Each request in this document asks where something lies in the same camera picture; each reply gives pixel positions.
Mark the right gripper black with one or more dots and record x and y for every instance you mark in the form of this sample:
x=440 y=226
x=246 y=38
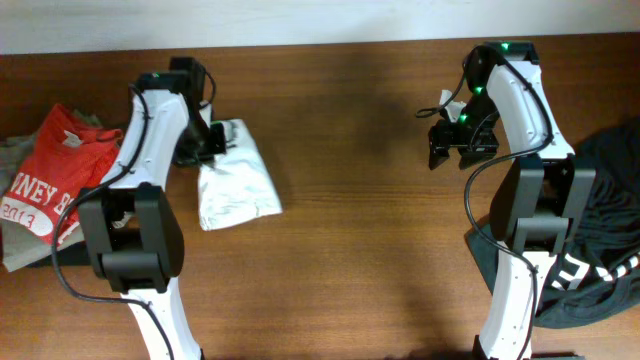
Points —
x=443 y=137

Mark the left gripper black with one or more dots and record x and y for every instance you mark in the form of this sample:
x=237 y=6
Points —
x=187 y=158

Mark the white t-shirt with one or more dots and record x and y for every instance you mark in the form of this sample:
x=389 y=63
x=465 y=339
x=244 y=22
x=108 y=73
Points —
x=235 y=186

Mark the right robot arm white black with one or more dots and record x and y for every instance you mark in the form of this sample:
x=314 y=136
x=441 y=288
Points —
x=537 y=208

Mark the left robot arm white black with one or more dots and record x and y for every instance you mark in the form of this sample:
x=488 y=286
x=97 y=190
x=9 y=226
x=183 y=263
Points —
x=133 y=238

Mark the red printed t-shirt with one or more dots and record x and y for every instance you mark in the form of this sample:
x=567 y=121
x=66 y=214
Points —
x=68 y=156

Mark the dark folded garment bottom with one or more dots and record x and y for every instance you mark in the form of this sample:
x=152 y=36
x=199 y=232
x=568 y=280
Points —
x=67 y=254

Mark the black Nike t-shirt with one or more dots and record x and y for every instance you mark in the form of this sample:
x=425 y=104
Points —
x=597 y=274

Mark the khaki folded garment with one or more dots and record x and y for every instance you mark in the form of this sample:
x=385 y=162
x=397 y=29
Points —
x=20 y=247

